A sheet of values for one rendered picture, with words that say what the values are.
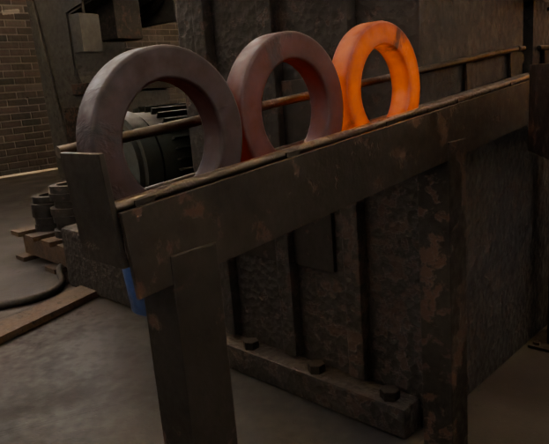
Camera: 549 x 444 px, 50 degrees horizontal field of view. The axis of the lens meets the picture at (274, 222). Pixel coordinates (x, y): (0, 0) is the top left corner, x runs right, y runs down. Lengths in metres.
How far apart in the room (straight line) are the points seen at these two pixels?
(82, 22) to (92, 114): 4.61
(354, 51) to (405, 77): 0.14
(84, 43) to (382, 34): 4.39
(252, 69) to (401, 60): 0.30
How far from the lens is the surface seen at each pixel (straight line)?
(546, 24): 1.66
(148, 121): 2.06
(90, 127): 0.56
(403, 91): 0.93
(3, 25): 7.16
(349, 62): 0.80
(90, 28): 5.20
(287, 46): 0.72
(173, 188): 0.58
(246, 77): 0.67
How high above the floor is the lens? 0.72
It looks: 13 degrees down
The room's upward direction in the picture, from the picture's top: 5 degrees counter-clockwise
